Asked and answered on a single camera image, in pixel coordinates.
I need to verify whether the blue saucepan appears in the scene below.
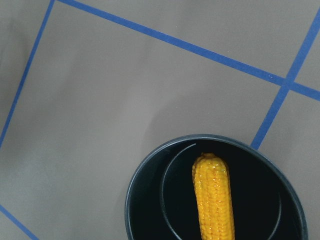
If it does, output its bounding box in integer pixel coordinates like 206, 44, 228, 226
125, 134, 309, 240

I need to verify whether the yellow corn cob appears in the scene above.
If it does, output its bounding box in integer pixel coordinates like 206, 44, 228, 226
192, 152, 235, 240

